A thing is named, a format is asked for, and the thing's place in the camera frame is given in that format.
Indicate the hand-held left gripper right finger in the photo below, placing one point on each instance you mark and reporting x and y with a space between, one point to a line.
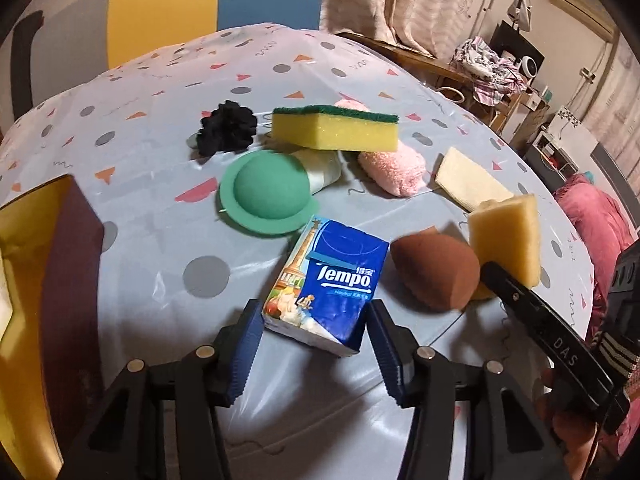
387 355

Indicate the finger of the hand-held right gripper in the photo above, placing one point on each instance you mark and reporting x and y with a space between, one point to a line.
515 300

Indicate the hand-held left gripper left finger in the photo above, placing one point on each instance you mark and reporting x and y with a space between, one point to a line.
242 355

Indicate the yellow wedge sponge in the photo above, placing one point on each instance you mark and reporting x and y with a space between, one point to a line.
510 235

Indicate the blue tissue pack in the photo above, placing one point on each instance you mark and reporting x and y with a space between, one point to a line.
340 270

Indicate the pink dishcloth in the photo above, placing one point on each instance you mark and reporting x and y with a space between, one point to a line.
395 170

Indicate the maroon box with yellow inside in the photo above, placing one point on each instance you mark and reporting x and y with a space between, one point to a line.
70 285

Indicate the person's right hand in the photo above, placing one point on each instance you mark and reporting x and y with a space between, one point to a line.
567 435

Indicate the brown makeup sponge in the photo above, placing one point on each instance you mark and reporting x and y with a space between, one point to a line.
430 270

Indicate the pink blanket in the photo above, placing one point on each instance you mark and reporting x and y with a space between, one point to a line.
595 220

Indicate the beige folded cloth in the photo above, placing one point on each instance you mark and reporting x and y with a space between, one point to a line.
465 177

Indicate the patterned plastic tablecloth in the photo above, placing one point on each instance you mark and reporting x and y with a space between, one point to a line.
150 260

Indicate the green hat-shaped sponge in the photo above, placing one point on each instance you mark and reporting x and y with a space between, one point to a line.
270 185

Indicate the white storage cabinet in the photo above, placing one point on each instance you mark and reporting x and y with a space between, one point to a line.
565 132

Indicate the cardboard box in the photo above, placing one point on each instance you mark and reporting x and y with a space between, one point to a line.
532 105

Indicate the pale rolled cloth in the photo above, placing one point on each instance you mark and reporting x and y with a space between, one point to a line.
320 167

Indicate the pink striped curtain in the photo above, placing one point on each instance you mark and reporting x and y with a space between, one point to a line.
625 110
400 0

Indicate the black scrunchie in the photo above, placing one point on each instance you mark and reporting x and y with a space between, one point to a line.
225 127

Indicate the yellow green scrub sponge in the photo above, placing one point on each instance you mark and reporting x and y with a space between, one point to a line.
335 132

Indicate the white round fan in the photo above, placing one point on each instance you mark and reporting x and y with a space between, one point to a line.
529 67

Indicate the pile of clothes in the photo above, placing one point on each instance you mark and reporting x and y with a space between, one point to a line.
480 60

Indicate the wooden desk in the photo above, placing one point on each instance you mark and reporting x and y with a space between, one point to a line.
425 62

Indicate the black monitor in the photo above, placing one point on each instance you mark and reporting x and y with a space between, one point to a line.
505 40

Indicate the white air conditioner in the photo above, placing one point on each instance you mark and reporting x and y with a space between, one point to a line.
580 10

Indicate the grey yellow blue chair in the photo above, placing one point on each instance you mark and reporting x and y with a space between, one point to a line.
165 10

